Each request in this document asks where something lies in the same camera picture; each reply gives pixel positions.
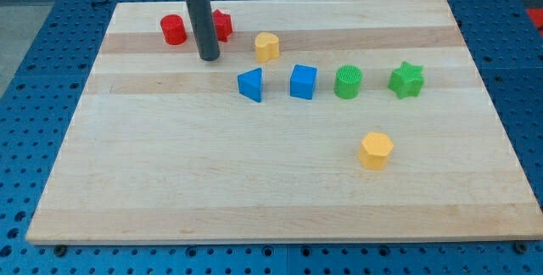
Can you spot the yellow heart block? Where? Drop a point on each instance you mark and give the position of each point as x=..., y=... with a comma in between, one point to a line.
x=267, y=47

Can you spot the green star block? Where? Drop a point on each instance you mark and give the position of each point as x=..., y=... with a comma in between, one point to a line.
x=407, y=80

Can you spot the blue cube block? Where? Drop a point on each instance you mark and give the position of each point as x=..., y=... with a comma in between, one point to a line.
x=302, y=82

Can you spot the red cylinder block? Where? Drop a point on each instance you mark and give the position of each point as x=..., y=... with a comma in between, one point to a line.
x=173, y=29

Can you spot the blue triangle block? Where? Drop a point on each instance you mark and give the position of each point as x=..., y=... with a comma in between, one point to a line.
x=250, y=84

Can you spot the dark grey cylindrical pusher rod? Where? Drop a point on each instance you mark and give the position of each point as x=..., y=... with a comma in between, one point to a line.
x=204, y=29

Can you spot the yellow hexagon block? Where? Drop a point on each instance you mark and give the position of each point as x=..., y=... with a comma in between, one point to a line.
x=375, y=150

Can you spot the green cylinder block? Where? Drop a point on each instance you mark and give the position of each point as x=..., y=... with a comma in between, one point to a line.
x=347, y=82

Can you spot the red star block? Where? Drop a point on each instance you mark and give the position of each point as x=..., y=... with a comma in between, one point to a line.
x=223, y=24

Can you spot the light wooden board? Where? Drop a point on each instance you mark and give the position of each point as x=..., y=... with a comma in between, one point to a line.
x=163, y=149

